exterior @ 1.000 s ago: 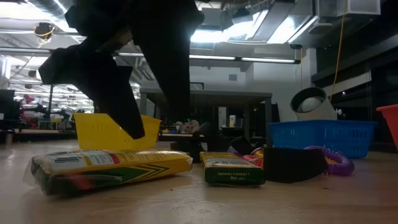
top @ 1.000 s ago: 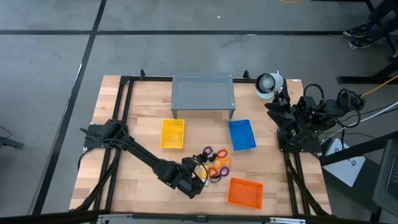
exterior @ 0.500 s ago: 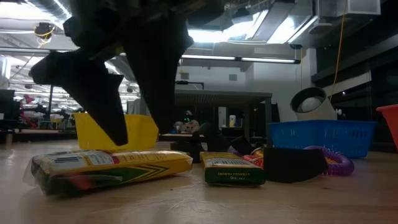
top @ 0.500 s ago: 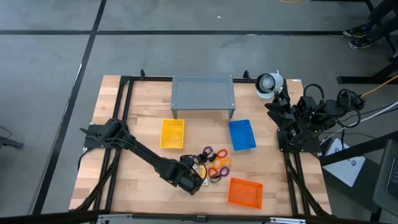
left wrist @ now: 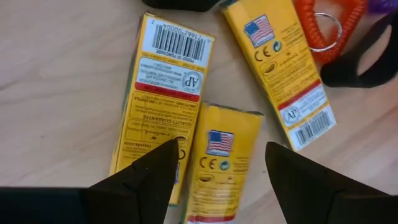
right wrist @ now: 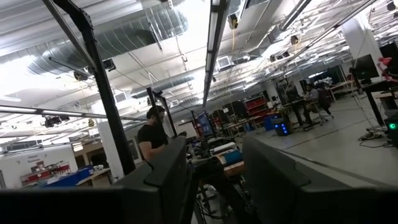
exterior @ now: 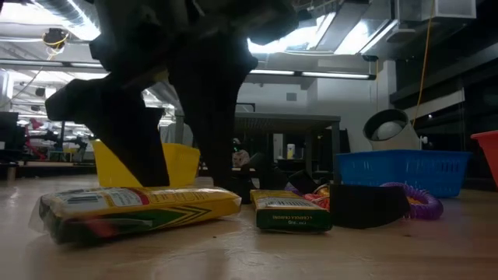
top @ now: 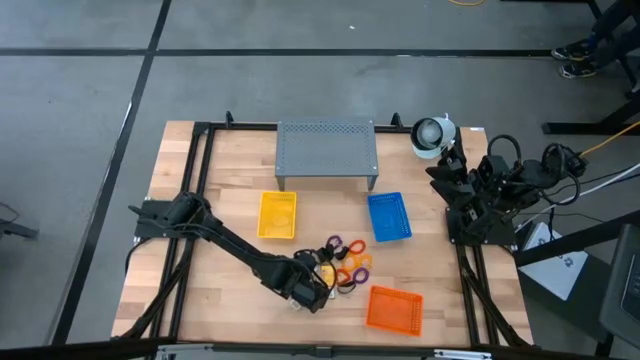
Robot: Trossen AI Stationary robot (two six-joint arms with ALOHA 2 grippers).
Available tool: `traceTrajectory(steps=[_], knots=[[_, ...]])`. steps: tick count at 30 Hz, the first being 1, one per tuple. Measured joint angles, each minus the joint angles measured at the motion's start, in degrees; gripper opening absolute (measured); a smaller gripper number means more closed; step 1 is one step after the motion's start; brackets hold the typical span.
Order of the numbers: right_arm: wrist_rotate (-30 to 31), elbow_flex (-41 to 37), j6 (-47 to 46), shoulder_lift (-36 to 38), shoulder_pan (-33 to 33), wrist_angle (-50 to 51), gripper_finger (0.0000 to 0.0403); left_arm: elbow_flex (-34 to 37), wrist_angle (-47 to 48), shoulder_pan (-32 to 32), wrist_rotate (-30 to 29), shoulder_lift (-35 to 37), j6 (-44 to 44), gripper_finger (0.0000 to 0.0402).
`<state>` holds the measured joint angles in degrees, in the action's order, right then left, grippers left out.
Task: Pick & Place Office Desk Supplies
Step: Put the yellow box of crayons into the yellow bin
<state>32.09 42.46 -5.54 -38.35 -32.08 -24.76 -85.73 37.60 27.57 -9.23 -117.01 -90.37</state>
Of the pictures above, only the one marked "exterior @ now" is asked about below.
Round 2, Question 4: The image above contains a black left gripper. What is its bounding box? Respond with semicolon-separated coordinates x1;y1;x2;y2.
44;0;300;191

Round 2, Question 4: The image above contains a yellow plastic basket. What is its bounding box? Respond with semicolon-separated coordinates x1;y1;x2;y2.
91;138;202;188

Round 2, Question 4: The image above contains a yellow green crayon pack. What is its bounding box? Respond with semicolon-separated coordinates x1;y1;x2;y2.
29;185;243;245
250;188;334;234

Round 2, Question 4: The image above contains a blue plastic basket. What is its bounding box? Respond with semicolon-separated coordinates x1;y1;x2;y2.
335;149;473;198

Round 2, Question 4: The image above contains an orange plastic basket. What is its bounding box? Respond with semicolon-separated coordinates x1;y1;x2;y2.
470;130;498;187

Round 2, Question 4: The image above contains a person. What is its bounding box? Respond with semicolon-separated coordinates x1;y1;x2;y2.
232;137;251;168

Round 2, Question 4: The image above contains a ceiling tube light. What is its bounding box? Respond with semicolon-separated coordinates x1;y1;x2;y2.
248;68;377;81

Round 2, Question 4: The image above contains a yellow hanging cable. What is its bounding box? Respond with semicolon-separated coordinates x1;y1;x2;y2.
411;0;437;128

